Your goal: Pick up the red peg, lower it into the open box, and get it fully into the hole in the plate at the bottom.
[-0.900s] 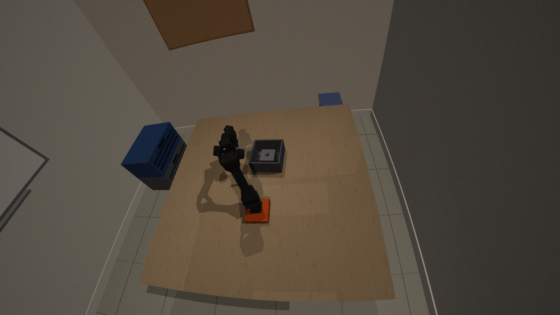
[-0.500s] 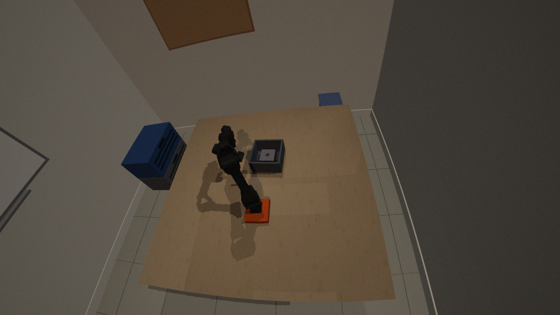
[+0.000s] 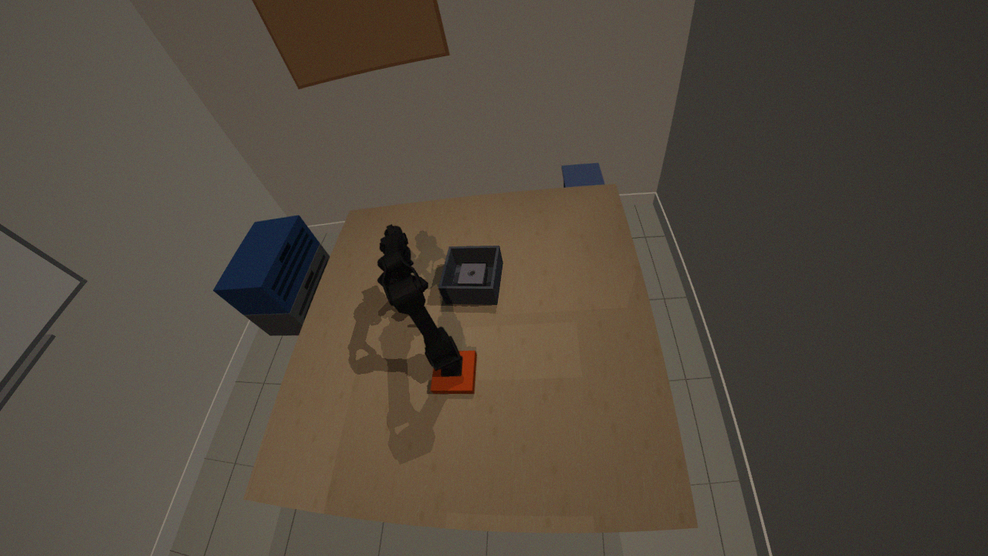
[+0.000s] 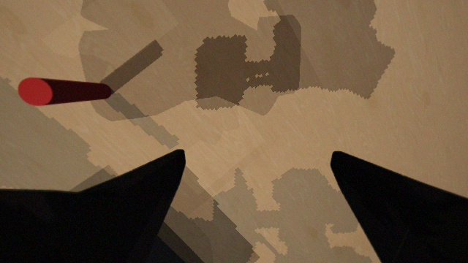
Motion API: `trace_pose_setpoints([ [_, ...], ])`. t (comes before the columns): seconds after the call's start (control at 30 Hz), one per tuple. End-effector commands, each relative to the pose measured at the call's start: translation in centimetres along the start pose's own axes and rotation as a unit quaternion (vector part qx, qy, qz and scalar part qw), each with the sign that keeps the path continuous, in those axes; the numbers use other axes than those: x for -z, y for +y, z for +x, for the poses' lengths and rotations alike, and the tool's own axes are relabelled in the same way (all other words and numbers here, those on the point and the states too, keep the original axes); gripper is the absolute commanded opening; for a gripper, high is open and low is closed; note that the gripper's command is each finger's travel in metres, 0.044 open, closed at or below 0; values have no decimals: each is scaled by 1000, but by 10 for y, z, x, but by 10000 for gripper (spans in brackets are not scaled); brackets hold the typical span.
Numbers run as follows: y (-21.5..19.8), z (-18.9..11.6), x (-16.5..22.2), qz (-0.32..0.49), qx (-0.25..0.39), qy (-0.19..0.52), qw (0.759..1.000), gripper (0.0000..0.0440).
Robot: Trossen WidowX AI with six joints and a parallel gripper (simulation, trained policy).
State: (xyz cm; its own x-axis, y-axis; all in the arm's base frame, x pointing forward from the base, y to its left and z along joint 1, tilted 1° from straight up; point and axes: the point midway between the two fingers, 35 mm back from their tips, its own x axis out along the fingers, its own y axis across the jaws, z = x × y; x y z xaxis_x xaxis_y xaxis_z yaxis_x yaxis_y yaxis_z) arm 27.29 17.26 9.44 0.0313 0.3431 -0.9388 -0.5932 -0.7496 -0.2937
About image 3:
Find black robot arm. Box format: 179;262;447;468
377;225;463;377

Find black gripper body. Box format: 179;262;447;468
377;256;428;291

